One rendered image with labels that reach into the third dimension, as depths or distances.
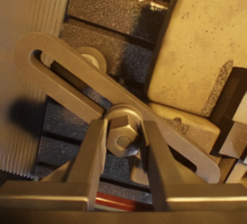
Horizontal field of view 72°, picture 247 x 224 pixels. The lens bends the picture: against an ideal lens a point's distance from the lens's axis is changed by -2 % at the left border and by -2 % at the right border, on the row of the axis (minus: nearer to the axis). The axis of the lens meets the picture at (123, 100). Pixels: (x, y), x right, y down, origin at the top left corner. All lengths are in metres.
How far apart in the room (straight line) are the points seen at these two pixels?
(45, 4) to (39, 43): 0.34
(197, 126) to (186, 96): 0.05
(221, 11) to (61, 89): 0.22
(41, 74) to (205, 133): 0.21
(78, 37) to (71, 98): 0.27
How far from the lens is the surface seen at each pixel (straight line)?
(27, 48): 0.20
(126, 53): 0.43
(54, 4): 0.53
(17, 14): 0.56
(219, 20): 0.27
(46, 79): 0.19
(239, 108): 0.24
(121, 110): 0.16
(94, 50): 0.29
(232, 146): 0.26
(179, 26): 0.25
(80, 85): 0.21
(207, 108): 0.28
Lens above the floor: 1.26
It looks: 74 degrees down
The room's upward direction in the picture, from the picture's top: 177 degrees clockwise
